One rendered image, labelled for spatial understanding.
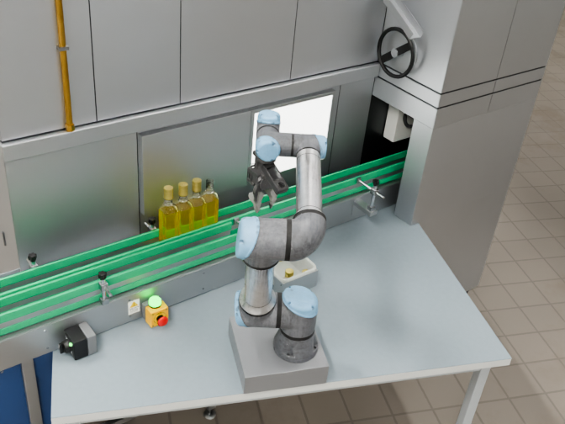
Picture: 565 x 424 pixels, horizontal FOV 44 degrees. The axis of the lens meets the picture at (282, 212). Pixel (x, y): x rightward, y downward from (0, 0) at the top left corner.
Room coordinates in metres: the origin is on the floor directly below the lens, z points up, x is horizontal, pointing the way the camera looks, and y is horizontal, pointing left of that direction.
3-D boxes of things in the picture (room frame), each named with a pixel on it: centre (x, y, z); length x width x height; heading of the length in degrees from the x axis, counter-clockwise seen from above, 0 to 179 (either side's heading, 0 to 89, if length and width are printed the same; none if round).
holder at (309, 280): (2.22, -0.01, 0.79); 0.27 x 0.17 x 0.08; 40
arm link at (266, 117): (2.04, 0.07, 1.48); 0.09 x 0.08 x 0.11; 3
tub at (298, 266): (2.20, -0.03, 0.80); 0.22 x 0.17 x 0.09; 40
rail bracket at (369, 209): (2.61, -0.37, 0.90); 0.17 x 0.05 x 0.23; 40
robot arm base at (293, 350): (1.73, -0.09, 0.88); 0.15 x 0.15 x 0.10
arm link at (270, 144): (1.95, 0.05, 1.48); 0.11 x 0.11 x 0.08; 3
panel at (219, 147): (2.49, 0.18, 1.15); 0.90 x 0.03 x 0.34; 130
